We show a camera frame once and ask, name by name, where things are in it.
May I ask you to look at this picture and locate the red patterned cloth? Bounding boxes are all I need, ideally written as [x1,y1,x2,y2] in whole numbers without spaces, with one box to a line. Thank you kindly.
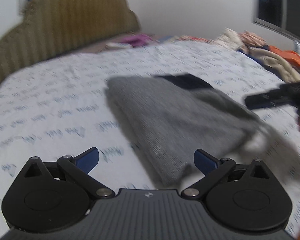
[177,35,210,43]

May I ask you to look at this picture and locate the cream white garment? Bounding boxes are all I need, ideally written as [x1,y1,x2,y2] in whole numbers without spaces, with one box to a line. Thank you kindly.
[211,28,300,83]

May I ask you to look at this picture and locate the purple garment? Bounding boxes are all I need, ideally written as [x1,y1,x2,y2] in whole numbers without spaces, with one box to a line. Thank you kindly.
[120,34,153,47]

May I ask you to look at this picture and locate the dark window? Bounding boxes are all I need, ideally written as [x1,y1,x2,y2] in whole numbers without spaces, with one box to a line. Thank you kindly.
[254,0,300,42]

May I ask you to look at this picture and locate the orange garment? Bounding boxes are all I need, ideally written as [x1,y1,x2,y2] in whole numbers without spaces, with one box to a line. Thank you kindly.
[268,45,300,68]

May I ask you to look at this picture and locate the white script-print quilt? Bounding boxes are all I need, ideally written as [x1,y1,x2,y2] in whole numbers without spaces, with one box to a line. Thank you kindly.
[0,42,300,239]

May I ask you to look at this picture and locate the white power strip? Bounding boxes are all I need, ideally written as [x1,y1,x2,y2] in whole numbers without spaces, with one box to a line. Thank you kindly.
[105,42,132,50]

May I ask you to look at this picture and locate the olive tufted headboard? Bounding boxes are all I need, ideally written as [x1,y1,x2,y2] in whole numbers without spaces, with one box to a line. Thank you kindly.
[0,0,140,85]

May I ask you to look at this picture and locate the pink floral garment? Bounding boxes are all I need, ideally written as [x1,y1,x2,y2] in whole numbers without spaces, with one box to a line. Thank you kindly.
[239,31,267,47]

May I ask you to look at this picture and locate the grey navy knit sweater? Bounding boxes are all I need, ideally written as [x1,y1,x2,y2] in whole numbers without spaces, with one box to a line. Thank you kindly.
[104,73,268,188]

